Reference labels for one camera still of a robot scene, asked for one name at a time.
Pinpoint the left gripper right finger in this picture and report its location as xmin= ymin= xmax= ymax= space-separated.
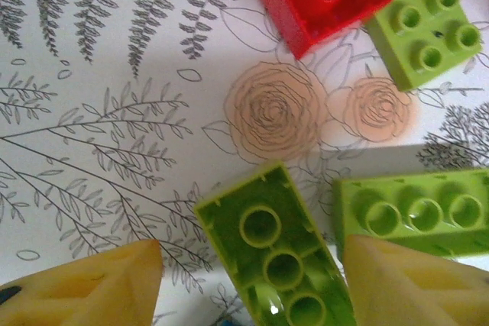
xmin=342 ymin=233 xmax=489 ymax=326

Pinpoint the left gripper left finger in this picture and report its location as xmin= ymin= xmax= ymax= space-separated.
xmin=0 ymin=239 xmax=166 ymax=326

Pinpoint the green lego brick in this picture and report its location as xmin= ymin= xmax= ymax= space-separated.
xmin=193 ymin=160 xmax=358 ymax=326
xmin=331 ymin=167 xmax=489 ymax=258
xmin=362 ymin=0 xmax=483 ymax=93

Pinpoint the floral tablecloth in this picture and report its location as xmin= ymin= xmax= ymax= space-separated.
xmin=0 ymin=0 xmax=489 ymax=326

